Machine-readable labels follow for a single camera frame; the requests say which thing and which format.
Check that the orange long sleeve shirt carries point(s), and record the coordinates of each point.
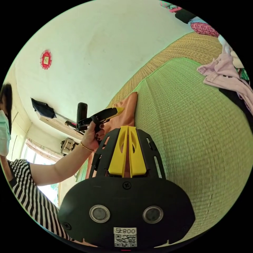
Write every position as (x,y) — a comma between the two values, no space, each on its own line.
(127,112)

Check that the bed with woven mat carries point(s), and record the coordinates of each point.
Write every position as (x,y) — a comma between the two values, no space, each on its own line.
(187,138)

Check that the pile of clothes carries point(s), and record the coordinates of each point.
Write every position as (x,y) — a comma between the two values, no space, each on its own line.
(201,26)
(223,73)

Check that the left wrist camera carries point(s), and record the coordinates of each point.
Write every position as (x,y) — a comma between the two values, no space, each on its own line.
(82,111)

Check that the person's body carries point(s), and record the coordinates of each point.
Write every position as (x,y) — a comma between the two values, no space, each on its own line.
(29,187)

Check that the window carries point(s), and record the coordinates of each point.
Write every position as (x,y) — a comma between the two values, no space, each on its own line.
(48,189)

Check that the person's left hand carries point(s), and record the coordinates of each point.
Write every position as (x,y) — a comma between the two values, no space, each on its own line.
(90,138)

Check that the woven basket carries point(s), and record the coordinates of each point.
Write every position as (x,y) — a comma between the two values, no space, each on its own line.
(68,146)

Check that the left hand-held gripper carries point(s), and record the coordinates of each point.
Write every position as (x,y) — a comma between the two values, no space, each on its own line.
(102,115)

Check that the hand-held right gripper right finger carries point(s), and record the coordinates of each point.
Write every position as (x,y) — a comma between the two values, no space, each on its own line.
(137,162)

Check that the person's left forearm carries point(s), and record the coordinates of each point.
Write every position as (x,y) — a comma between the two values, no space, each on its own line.
(59,168)

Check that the wooden shelf with black bag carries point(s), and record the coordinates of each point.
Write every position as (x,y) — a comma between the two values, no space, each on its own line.
(44,109)

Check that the red round wall ornament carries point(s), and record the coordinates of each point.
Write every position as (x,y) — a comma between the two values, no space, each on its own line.
(46,59)

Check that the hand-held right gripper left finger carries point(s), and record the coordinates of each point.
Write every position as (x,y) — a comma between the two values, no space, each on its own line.
(117,158)

